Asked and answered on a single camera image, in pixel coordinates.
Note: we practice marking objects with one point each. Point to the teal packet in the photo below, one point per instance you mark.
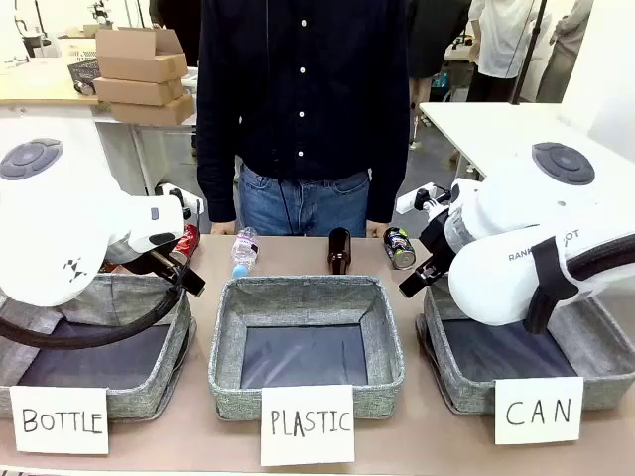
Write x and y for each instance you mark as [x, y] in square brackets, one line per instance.
[440, 80]

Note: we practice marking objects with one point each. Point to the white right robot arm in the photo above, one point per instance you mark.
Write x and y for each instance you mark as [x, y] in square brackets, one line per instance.
[496, 277]

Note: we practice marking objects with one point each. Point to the white paper sign PLASTIC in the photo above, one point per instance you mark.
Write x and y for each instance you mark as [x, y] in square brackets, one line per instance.
[307, 424]

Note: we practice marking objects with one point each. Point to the bystander in beige clothes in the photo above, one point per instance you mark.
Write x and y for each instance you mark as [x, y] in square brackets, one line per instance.
[565, 54]

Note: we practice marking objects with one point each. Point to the bystander in white shirt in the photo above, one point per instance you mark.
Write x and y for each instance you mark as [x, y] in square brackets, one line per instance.
[501, 44]

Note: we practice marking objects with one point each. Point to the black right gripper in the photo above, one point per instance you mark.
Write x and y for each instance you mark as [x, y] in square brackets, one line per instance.
[439, 245]

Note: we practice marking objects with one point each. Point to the white paper sign BOTTLE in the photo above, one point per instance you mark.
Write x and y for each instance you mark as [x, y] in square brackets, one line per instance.
[62, 421]

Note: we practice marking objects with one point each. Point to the white table under boxes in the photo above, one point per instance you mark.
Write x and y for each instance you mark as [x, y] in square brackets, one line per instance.
[149, 149]

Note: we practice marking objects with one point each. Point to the person's left forearm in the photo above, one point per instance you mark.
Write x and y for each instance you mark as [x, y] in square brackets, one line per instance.
[389, 188]

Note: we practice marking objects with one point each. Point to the black tripod pole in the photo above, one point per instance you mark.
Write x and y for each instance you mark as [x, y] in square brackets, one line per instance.
[528, 54]

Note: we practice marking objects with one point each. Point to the person's left hand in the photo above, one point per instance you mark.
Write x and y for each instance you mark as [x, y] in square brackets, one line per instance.
[373, 229]

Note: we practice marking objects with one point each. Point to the person's right forearm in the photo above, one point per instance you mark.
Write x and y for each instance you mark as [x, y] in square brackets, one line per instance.
[215, 188]

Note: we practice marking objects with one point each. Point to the closed flat cardboard box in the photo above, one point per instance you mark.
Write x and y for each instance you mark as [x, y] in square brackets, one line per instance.
[154, 113]
[134, 91]

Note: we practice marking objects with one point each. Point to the grey basket labelled plastic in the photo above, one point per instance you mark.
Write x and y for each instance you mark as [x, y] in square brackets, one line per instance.
[307, 317]

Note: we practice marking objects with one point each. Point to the red drink can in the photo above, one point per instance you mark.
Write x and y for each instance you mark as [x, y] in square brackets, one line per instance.
[187, 243]

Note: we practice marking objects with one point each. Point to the grey basket labelled bottle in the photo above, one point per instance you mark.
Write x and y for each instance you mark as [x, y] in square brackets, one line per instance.
[139, 392]

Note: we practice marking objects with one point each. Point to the person's blue jeans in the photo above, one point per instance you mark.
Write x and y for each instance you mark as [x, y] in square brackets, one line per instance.
[305, 203]

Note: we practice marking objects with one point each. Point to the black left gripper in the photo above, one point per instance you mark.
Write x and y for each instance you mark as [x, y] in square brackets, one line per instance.
[144, 262]

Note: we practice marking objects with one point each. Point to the white side table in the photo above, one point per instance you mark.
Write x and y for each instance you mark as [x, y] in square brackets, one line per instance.
[496, 124]

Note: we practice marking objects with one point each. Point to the person's right hand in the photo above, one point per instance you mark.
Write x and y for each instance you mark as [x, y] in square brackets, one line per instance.
[224, 228]

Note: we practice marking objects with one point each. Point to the dark printed drink can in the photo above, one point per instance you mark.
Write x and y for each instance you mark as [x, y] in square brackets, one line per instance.
[399, 248]

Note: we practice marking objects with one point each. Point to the black mesh basket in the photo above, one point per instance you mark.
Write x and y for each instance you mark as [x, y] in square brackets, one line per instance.
[84, 72]

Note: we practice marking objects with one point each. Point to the wooden top table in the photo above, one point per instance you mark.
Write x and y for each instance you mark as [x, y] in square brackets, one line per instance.
[39, 84]

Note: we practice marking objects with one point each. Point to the grey basket labelled can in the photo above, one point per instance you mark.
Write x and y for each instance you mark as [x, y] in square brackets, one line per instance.
[456, 382]

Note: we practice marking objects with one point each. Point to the open cardboard box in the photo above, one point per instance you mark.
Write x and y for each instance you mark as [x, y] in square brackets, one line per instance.
[134, 59]

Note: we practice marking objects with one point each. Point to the person in dark shirt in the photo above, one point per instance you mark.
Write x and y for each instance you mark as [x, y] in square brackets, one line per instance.
[302, 84]

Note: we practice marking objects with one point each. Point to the brown glass bottle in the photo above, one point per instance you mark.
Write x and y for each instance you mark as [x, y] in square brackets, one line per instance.
[339, 250]

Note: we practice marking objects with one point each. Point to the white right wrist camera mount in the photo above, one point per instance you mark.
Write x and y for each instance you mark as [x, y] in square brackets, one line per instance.
[421, 198]

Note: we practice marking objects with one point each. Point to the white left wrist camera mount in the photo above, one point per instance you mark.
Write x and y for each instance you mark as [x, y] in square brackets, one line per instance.
[179, 196]

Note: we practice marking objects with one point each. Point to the clear plastic water bottle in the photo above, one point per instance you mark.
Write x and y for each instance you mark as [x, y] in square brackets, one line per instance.
[245, 250]

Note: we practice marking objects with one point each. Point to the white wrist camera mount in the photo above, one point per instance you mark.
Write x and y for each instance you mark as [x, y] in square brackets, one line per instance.
[421, 198]
[179, 196]

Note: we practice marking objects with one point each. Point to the white paper sign CAN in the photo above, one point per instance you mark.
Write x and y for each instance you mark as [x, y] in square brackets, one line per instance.
[538, 411]

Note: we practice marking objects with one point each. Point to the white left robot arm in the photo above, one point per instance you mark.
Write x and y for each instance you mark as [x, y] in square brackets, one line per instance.
[49, 223]

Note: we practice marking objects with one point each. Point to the bystander in dark clothes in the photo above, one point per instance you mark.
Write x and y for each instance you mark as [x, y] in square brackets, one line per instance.
[431, 39]

